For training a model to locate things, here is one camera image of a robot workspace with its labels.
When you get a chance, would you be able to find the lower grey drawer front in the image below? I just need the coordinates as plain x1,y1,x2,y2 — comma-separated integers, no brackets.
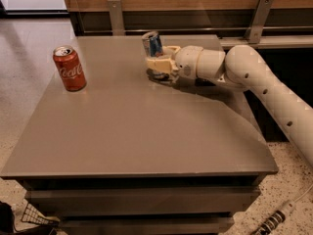
60,217,234,235

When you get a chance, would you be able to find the right metal bracket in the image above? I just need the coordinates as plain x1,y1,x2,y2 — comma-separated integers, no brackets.
245,0,274,44

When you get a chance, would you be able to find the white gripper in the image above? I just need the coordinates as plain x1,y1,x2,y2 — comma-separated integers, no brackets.
146,46,203,79

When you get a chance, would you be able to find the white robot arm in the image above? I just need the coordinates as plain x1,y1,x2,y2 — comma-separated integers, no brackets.
146,45,313,166

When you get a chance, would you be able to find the black wire basket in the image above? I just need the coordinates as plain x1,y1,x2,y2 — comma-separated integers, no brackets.
22,204,60,227

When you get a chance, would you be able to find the grey drawer cabinet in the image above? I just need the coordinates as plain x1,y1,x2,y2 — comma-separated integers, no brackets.
1,36,278,224

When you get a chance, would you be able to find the upper grey drawer front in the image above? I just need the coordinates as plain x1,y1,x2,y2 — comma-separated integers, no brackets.
25,187,260,216

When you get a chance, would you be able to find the grey drawer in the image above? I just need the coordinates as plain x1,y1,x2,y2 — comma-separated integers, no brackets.
25,187,260,216
60,217,234,235

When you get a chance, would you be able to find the left metal bracket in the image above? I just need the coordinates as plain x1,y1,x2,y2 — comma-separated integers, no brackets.
108,0,125,36

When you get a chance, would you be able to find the red Coca-Cola can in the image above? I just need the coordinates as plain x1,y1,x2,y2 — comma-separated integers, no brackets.
53,45,87,92

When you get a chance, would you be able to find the metal bracket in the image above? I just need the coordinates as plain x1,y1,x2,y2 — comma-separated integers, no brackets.
108,0,125,36
245,0,274,44

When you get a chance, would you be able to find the grey side shelf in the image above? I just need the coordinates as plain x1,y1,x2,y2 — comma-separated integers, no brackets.
220,35,313,49

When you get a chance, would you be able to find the white power strip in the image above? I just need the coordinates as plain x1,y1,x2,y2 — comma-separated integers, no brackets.
250,201,295,235

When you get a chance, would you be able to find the horizontal metal rail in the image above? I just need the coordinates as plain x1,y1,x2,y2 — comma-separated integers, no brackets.
82,25,313,34

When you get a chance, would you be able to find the Red Bull can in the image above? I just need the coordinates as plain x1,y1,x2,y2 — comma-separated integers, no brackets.
141,30,170,81

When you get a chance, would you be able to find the white power cable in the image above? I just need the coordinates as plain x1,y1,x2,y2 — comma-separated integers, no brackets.
292,183,313,204

